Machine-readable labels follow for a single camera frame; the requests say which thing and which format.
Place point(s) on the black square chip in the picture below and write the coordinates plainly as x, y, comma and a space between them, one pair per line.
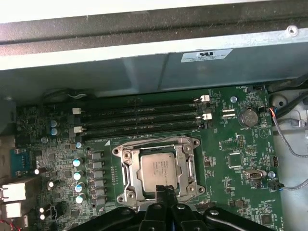
235, 160

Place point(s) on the CPU socket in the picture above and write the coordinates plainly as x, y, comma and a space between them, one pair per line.
119, 152

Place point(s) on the white case sticker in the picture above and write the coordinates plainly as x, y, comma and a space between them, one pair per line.
207, 56

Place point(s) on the black PC case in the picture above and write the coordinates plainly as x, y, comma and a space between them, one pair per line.
144, 29

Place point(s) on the RAM slot white clips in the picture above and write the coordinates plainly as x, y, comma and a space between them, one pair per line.
140, 105
142, 123

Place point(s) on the CPU with silver top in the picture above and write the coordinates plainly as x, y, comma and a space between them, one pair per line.
154, 173

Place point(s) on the silver internal USB port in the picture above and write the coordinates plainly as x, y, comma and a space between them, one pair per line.
254, 174

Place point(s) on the metal socket cover frame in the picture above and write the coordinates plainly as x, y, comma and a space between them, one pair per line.
183, 168

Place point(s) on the thin metal locking lever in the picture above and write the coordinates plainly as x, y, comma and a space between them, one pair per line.
156, 139

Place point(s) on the silver port block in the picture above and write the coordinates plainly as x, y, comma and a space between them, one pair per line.
14, 190
14, 209

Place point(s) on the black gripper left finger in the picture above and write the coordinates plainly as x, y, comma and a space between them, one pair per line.
154, 221

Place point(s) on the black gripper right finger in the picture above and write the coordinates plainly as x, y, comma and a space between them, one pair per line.
183, 219

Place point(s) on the blue serial port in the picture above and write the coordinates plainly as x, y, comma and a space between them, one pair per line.
21, 161

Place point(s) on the green motherboard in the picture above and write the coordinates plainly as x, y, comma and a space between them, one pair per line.
216, 144

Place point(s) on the round coin battery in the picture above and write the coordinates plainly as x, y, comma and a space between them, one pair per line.
250, 118

